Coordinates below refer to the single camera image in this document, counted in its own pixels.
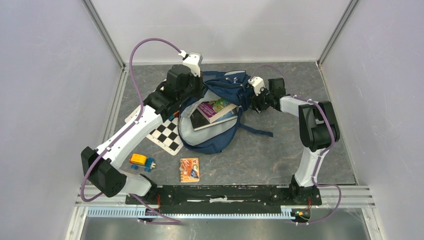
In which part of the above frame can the dark blue hardcover book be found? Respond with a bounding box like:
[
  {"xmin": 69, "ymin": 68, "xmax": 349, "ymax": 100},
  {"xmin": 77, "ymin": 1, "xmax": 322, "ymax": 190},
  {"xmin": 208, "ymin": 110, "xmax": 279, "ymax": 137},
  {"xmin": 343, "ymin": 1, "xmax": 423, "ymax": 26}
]
[{"xmin": 190, "ymin": 107, "xmax": 238, "ymax": 131}]

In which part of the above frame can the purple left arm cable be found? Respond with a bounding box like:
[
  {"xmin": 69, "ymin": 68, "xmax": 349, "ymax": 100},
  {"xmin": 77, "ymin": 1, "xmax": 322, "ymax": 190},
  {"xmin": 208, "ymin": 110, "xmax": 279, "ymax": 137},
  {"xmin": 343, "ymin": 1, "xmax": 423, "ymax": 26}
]
[{"xmin": 80, "ymin": 37, "xmax": 187, "ymax": 225}]

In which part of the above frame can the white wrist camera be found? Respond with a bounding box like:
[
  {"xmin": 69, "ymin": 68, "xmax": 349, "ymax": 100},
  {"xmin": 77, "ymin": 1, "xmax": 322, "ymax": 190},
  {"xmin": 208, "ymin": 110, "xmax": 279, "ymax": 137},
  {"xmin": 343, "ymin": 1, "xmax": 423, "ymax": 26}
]
[
  {"xmin": 248, "ymin": 76, "xmax": 266, "ymax": 96},
  {"xmin": 178, "ymin": 50, "xmax": 203, "ymax": 77}
]

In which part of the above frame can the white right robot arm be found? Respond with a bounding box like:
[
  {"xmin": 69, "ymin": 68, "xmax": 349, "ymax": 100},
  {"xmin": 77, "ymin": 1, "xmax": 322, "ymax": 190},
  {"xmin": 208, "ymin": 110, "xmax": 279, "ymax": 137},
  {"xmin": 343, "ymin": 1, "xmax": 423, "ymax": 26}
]
[{"xmin": 248, "ymin": 76, "xmax": 340, "ymax": 204}]

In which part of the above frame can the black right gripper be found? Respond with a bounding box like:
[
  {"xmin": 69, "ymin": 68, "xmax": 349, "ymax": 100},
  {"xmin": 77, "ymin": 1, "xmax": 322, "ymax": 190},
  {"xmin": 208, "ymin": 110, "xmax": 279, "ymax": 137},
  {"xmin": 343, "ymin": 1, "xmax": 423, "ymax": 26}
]
[{"xmin": 249, "ymin": 84, "xmax": 274, "ymax": 114}]

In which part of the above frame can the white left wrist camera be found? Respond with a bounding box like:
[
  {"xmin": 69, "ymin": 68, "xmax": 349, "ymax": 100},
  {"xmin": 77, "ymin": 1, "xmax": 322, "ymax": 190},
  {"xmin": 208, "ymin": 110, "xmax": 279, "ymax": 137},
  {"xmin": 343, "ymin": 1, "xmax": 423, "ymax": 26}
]
[{"xmin": 178, "ymin": 50, "xmax": 203, "ymax": 77}]

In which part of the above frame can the orange spiral notebook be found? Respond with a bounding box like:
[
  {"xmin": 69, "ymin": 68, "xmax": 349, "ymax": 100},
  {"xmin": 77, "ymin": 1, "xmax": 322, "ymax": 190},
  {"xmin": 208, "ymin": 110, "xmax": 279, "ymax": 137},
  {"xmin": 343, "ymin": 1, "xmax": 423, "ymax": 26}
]
[{"xmin": 179, "ymin": 157, "xmax": 200, "ymax": 183}]

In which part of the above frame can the black white chessboard mat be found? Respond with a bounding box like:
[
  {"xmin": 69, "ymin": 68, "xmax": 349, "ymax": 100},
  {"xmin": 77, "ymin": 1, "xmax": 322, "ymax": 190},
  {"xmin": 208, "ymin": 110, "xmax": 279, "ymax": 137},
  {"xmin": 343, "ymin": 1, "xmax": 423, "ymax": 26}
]
[{"xmin": 134, "ymin": 116, "xmax": 183, "ymax": 156}]

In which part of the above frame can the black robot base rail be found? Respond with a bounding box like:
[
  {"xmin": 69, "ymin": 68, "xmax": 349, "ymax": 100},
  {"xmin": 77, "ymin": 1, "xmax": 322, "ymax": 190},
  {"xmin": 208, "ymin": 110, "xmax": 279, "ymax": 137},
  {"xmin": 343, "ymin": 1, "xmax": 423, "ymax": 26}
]
[{"xmin": 141, "ymin": 184, "xmax": 322, "ymax": 214}]

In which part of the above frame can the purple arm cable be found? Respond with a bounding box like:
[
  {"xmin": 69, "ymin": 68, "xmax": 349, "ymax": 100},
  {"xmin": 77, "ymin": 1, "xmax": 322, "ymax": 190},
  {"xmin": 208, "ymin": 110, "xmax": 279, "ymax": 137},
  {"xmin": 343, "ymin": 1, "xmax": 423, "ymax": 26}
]
[
  {"xmin": 249, "ymin": 64, "xmax": 343, "ymax": 227},
  {"xmin": 80, "ymin": 37, "xmax": 187, "ymax": 225}
]

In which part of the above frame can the navy blue student backpack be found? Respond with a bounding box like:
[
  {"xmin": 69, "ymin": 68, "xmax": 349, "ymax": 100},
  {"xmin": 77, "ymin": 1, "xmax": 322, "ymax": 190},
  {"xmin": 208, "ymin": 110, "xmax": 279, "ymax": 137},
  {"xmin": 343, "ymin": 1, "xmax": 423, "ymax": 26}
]
[{"xmin": 177, "ymin": 70, "xmax": 274, "ymax": 155}]

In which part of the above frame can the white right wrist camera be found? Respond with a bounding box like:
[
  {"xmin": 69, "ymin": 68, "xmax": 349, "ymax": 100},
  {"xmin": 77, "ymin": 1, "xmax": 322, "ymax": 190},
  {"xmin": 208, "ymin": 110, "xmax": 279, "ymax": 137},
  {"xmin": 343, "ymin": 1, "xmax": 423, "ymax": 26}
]
[{"xmin": 248, "ymin": 76, "xmax": 266, "ymax": 96}]

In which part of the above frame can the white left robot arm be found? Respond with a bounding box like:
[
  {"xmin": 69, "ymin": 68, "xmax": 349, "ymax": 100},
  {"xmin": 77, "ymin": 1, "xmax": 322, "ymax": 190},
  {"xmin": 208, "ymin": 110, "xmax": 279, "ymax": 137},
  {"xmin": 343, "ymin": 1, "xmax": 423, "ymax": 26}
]
[{"xmin": 80, "ymin": 63, "xmax": 204, "ymax": 204}]

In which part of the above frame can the purple green paperback book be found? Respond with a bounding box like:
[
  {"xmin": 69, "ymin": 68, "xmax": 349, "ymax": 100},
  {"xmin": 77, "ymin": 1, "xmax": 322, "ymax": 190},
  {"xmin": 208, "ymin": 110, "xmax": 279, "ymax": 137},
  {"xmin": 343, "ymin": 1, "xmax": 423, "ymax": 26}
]
[{"xmin": 197, "ymin": 98, "xmax": 238, "ymax": 123}]

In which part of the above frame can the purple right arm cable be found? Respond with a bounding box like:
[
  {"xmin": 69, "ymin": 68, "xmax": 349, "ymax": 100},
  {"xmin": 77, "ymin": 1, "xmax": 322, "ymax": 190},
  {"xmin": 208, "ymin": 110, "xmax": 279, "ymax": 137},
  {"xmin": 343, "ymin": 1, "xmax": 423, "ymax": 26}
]
[{"xmin": 249, "ymin": 64, "xmax": 343, "ymax": 227}]

